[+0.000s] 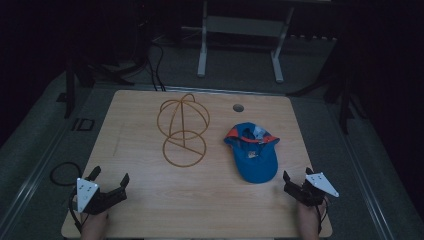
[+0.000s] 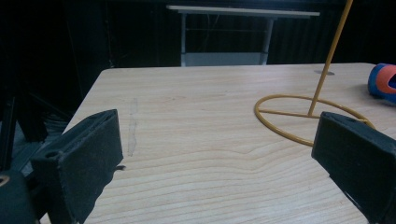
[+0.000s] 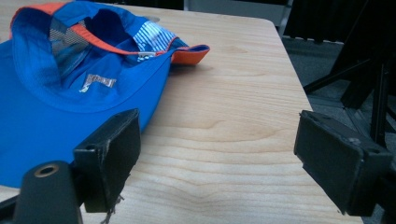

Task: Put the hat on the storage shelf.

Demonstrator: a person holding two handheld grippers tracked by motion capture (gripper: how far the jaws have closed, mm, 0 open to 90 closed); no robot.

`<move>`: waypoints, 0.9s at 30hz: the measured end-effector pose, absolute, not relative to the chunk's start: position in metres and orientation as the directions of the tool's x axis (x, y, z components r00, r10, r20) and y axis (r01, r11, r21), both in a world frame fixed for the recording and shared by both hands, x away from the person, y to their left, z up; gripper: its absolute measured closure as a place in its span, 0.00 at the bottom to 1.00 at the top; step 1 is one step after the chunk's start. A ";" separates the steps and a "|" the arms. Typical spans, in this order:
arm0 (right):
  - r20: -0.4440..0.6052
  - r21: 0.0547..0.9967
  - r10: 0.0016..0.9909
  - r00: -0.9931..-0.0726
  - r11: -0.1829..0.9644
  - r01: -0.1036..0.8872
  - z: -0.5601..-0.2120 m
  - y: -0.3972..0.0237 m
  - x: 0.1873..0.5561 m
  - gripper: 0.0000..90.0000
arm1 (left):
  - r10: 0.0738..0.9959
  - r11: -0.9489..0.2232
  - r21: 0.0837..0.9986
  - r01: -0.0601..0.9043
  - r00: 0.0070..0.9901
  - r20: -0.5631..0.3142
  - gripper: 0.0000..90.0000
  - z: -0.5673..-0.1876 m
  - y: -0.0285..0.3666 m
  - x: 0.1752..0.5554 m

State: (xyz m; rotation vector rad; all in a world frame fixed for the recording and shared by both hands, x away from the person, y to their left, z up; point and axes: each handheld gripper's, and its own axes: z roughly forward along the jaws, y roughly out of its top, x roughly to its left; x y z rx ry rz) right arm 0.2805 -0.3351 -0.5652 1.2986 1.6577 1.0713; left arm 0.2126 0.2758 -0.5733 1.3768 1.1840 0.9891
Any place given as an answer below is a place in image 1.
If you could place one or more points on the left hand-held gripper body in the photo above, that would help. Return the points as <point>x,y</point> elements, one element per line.
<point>100,200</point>

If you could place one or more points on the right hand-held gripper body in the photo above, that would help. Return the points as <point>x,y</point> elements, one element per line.
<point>316,186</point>

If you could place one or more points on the blue and orange cap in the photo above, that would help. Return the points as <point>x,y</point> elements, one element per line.
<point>256,163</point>

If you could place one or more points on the person's left hand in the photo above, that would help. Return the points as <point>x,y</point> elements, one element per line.
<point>94,226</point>

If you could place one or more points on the person's right hand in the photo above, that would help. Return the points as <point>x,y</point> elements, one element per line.
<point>308,221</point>

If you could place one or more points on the black metal stand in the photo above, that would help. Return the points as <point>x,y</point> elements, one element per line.
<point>70,93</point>
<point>345,100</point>

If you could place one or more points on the grey round table grommet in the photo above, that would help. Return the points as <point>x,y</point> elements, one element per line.
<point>238,107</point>

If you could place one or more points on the black floor bracket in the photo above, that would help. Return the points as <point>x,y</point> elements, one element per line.
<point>83,124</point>

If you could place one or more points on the white metal desk frame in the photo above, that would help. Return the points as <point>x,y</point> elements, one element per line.
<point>202,50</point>

